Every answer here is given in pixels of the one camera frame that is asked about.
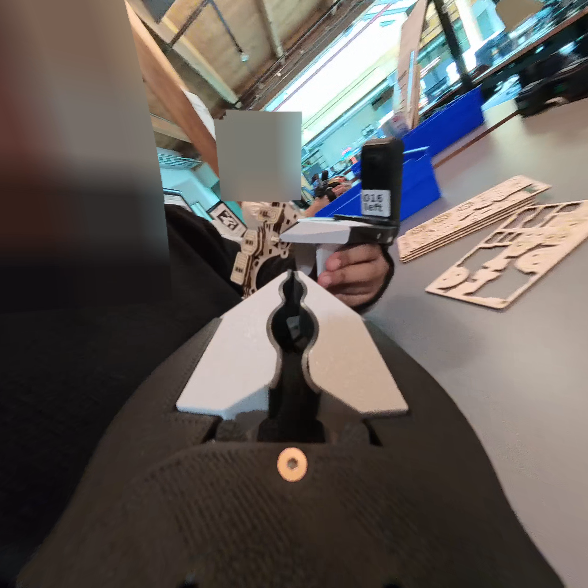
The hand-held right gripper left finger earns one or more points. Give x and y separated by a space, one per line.
234 363

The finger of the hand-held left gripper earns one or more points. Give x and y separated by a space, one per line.
321 233
319 220

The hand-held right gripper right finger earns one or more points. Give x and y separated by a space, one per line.
353 363

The wooden puzzle model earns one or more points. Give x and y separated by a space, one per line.
264 243

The person's left forearm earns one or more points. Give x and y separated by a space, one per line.
206 262

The grey desk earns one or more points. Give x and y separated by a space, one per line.
482 367

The person's left hand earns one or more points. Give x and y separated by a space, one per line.
358 275

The small blue plastic bin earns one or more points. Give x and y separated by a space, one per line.
420 183

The large blue plastic bin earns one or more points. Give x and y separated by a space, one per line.
450 119

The black white marker board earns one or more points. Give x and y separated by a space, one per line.
227 219

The stack of wooden puzzle sheets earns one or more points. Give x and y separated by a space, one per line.
468 216

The wooden puzzle sheet with cutouts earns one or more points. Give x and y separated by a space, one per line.
482 280

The white paper sign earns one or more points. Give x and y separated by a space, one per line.
202 112

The person's black sweater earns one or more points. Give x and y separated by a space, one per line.
69 390

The black device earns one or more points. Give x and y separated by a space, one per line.
556 87

